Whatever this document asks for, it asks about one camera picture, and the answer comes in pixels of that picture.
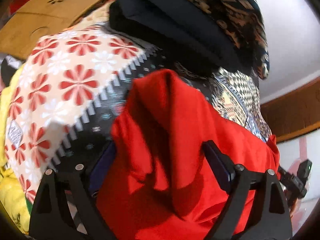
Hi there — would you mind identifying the black folded garment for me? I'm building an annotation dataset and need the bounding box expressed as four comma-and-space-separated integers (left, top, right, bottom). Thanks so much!
110, 0, 252, 76

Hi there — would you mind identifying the brown wooden door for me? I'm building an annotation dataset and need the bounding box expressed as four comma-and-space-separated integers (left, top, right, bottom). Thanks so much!
261, 77, 320, 142

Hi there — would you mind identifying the red sports jacket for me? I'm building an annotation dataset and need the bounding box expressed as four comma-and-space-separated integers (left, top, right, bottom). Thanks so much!
97, 69, 280, 239

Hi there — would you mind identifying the patchwork patterned bed quilt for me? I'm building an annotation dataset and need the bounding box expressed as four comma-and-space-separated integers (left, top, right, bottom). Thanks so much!
4, 24, 273, 205

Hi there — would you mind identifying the person's right hand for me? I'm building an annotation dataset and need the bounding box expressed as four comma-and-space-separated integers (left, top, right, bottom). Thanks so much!
287, 192, 302, 218

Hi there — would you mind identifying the wooden lap desk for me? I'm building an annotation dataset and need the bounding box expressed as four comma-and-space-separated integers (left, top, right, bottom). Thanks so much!
1, 0, 102, 60

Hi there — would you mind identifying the navy patterned folded blanket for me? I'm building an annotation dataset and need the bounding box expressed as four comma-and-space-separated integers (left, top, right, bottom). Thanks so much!
188, 0, 270, 80

